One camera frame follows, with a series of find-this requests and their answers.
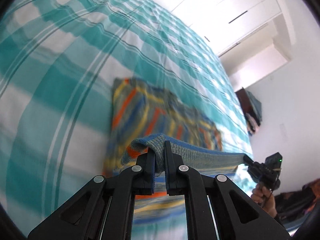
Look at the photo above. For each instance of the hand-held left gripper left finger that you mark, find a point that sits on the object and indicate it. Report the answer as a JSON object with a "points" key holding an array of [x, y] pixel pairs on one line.
{"points": [[152, 180]]}

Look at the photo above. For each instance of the white wardrobe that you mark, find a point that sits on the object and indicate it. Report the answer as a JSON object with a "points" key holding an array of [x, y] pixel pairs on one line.
{"points": [[225, 0]]}

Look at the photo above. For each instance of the person's right hand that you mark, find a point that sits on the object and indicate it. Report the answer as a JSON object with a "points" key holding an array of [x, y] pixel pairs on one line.
{"points": [[258, 195]]}

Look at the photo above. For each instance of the teal plaid bed blanket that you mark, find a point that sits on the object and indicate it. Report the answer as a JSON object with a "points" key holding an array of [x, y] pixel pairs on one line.
{"points": [[62, 80]]}

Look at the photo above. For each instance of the pile of folded clothes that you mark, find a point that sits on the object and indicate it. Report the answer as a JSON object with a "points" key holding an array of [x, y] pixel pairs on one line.
{"points": [[255, 112]]}

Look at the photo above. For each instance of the striped knitted sweater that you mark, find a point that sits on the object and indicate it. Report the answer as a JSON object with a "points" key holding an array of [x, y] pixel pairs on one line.
{"points": [[140, 110]]}

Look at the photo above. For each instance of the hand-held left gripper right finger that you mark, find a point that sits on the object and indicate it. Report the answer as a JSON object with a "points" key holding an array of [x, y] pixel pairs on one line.
{"points": [[167, 170]]}

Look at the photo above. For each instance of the dark cloth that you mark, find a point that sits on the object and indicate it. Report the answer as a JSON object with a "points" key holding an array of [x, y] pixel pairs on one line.
{"points": [[297, 202]]}

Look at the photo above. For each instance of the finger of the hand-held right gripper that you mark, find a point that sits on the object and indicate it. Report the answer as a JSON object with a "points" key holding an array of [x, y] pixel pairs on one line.
{"points": [[248, 160]]}

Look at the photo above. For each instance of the person's right forearm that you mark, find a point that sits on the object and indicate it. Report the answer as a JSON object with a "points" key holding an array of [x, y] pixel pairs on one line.
{"points": [[271, 206]]}

